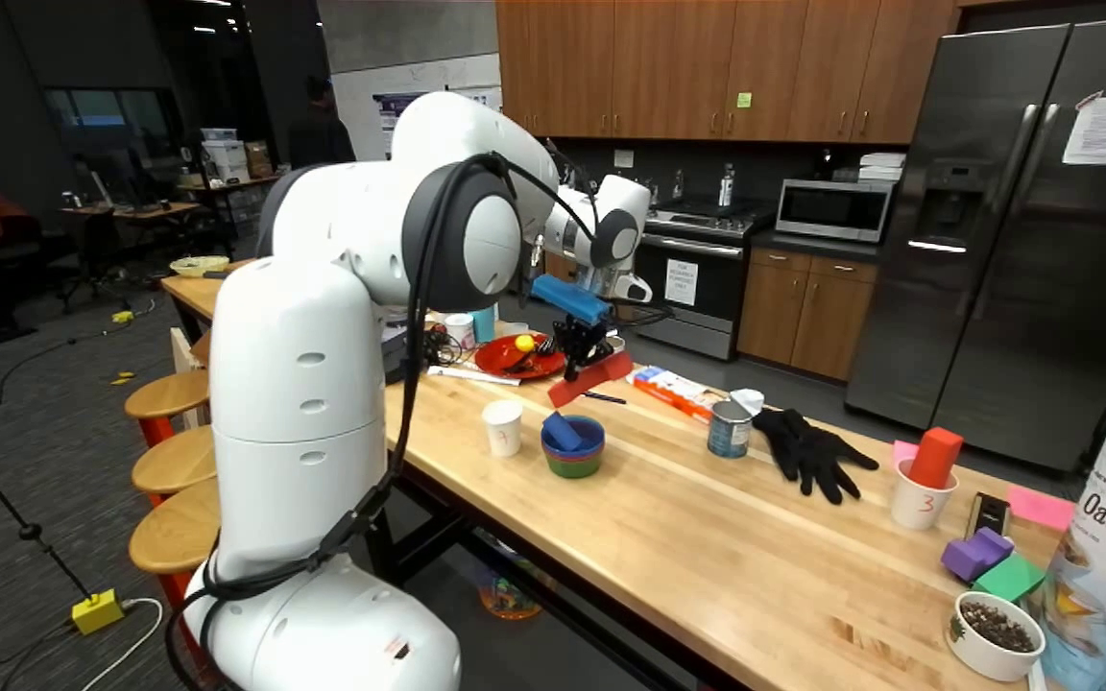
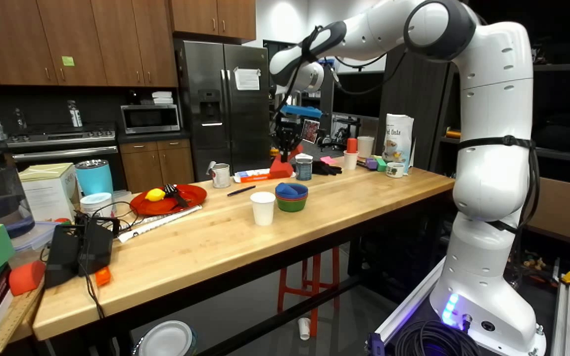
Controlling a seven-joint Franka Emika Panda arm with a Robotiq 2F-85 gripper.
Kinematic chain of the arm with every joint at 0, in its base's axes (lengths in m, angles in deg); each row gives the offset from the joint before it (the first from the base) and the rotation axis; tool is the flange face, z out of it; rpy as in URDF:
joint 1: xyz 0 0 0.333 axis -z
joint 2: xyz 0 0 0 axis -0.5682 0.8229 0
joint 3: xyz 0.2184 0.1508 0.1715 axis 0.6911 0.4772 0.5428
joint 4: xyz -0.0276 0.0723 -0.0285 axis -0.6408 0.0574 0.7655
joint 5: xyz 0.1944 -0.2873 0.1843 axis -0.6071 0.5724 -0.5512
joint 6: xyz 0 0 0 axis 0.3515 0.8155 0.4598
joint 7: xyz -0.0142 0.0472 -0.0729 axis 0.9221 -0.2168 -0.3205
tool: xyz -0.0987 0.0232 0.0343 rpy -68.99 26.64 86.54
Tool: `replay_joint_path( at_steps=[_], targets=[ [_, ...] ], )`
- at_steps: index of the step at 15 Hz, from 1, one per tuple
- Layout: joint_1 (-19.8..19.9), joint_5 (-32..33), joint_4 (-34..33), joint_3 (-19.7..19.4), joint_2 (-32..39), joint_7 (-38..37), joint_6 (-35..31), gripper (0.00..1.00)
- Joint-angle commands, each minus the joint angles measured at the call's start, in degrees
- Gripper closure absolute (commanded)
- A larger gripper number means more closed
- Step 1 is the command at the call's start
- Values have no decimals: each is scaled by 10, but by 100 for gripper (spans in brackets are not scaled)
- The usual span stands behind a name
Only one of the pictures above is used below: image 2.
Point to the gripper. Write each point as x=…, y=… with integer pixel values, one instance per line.
x=289, y=129

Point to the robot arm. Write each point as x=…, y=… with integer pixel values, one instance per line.
x=493, y=123

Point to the glass jar with white lid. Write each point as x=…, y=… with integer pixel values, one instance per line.
x=304, y=168

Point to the pink sticky notes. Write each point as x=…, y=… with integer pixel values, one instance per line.
x=328, y=160

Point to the black glove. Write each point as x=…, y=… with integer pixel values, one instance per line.
x=325, y=168

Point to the orange and white box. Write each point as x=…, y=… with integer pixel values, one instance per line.
x=251, y=175

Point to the stack of coloured bowls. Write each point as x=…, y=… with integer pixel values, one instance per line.
x=291, y=197

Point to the white cup with red cup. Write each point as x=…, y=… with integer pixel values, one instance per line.
x=351, y=159

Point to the black pen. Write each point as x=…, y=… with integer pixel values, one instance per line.
x=241, y=191

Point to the white paper cup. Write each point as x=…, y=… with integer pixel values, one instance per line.
x=263, y=210

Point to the white tin mug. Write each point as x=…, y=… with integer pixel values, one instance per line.
x=221, y=175

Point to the tall white cup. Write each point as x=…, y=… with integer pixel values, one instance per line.
x=365, y=147

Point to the steel refrigerator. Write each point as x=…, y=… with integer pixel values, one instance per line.
x=220, y=109

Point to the white paper sheet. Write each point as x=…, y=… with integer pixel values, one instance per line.
x=247, y=79

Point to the purple block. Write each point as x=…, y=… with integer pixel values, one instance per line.
x=371, y=164

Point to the green block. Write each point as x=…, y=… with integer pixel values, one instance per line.
x=381, y=164

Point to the printed ceramic mug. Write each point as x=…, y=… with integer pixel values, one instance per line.
x=395, y=170

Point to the red plate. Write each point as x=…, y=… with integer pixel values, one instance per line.
x=191, y=196

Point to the white oats bag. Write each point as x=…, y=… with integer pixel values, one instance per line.
x=398, y=141

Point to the black plastic fork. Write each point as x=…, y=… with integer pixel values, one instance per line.
x=176, y=195

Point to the wooden base cabinet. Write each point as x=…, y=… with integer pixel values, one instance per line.
x=156, y=165

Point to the stack of white dishes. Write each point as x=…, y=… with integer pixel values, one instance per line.
x=162, y=98

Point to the red stool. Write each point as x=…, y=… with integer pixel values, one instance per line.
x=309, y=287

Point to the yellow lemon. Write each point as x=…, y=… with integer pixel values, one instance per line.
x=155, y=195

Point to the microwave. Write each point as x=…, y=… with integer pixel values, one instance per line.
x=150, y=119

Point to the white ruler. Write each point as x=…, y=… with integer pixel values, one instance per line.
x=159, y=223

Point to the wooden cabinets over refrigerator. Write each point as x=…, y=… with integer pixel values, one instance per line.
x=213, y=17

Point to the teal tumbler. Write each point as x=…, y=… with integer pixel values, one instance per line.
x=94, y=179

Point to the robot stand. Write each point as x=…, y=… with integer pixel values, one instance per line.
x=408, y=306

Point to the white round tub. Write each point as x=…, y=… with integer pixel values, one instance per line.
x=96, y=203

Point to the white bottle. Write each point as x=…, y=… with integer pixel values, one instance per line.
x=74, y=116

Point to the small orange block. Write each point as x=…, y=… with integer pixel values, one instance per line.
x=103, y=276

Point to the stove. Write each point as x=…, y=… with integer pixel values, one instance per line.
x=62, y=141

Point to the white round lid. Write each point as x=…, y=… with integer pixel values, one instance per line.
x=166, y=340

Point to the black electronic device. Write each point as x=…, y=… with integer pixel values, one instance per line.
x=74, y=249

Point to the green sticky note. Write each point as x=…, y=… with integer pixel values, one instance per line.
x=68, y=61

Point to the white cardboard box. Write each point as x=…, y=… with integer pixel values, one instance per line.
x=50, y=193

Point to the clear plastic container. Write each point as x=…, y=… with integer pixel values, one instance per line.
x=35, y=237

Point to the red rounded block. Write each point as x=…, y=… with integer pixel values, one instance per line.
x=26, y=278

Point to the wooden ruler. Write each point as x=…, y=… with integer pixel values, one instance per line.
x=10, y=319

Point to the wooden wall cabinets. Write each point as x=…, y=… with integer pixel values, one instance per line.
x=67, y=39

